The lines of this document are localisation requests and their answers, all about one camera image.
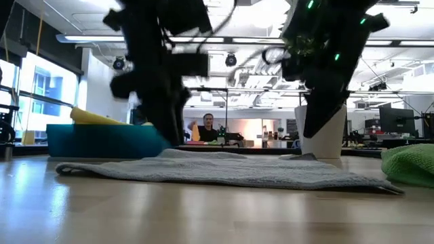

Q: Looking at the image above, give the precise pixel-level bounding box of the yellow microfiber towel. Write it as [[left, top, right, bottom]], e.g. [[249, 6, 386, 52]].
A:
[[70, 106, 155, 127]]

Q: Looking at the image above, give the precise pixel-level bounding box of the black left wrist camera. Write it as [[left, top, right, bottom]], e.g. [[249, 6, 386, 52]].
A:
[[169, 52, 210, 79]]

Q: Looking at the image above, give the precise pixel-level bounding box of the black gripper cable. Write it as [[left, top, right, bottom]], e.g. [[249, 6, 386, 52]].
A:
[[229, 45, 299, 82], [195, 0, 238, 45]]

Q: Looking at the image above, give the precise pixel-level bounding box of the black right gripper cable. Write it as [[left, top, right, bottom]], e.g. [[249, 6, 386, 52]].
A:
[[229, 45, 299, 82]]

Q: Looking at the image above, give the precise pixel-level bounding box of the black metal frame stand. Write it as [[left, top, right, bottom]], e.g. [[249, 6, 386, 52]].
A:
[[184, 87, 232, 138]]

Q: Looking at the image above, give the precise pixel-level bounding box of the black computer monitor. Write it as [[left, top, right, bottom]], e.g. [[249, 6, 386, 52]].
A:
[[378, 106, 416, 136]]

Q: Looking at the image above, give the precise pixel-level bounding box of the grey microfiber towel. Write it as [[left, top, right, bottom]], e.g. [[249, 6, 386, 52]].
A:
[[55, 148, 406, 196]]

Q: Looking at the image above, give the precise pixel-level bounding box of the black aluminium table frame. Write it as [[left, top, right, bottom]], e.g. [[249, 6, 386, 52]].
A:
[[0, 144, 386, 160]]

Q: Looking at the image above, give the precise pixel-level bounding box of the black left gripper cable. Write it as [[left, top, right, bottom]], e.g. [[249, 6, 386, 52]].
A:
[[195, 0, 238, 45]]

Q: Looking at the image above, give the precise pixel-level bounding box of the yellow box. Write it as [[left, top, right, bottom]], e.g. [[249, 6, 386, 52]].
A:
[[22, 130, 36, 146]]

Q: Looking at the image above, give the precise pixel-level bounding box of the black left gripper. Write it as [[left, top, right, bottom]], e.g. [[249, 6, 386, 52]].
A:
[[109, 50, 191, 147]]

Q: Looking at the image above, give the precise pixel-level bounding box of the teal plastic bin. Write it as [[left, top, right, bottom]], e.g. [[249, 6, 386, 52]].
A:
[[46, 123, 172, 159]]

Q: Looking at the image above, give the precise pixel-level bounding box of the person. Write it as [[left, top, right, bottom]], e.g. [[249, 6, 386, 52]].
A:
[[187, 113, 220, 143]]

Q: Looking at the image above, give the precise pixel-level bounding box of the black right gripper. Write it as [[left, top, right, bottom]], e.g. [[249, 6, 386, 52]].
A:
[[282, 36, 354, 139]]

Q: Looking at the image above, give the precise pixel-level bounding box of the green microfiber towel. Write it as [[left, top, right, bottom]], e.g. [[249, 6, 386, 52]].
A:
[[380, 144, 434, 188]]

